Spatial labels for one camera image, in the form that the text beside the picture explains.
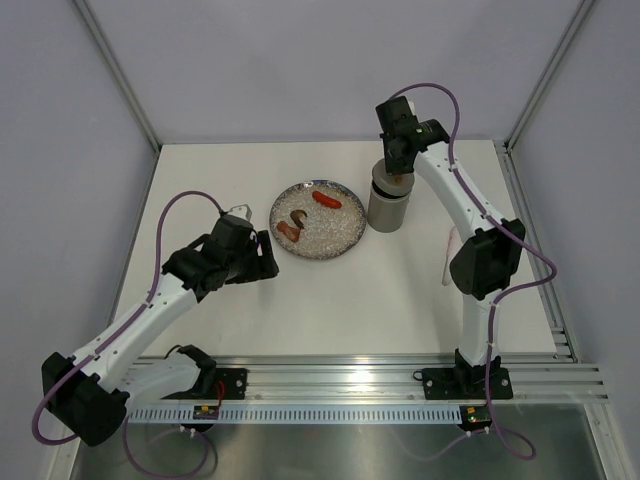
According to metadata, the grey round lid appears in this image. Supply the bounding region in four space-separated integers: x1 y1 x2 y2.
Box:
372 159 415 199

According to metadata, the grey cylindrical container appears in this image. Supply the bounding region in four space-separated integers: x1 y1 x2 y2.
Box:
367 188 410 233

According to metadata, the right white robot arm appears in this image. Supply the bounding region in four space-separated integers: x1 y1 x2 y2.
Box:
381 134 526 400

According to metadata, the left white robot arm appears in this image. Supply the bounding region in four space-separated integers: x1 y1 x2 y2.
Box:
39 213 279 447

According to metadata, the brown meat piece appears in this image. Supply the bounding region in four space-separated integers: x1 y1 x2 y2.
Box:
276 221 301 243

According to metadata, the brown mushroom piece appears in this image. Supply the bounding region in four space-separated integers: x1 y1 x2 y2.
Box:
290 209 308 229

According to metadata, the plate with rice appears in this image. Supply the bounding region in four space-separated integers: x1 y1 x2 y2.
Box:
269 180 367 260

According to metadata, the red sausage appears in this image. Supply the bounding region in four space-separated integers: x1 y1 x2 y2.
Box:
312 190 342 209

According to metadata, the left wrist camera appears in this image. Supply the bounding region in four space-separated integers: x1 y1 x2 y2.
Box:
223 204 252 222

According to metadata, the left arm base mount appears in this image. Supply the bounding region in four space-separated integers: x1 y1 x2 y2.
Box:
164 345 248 400

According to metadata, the white slotted cable duct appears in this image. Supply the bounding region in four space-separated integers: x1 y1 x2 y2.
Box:
130 404 462 425

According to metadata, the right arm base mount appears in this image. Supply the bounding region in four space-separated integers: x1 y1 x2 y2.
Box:
412 367 514 401

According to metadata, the aluminium mounting rail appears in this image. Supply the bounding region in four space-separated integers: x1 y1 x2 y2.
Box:
217 355 609 404

